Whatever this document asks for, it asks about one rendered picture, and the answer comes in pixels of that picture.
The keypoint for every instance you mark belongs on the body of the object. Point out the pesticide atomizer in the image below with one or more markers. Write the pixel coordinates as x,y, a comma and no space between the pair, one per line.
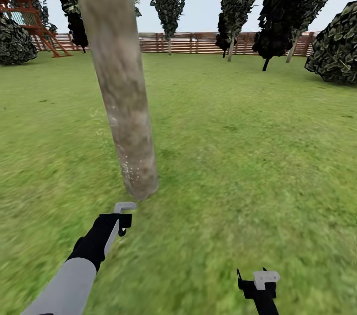
122,232

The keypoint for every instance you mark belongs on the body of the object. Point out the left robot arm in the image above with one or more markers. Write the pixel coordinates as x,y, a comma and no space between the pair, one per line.
68,291

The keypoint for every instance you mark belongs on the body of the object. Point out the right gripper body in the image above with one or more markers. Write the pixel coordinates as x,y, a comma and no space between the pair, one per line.
250,291

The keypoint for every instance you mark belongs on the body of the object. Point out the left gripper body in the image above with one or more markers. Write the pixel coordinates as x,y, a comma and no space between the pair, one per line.
125,220

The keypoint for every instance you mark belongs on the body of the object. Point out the bush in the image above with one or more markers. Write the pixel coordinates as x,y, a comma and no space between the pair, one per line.
335,48
15,42

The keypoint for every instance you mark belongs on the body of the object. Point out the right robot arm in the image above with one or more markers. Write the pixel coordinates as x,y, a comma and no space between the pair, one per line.
262,290

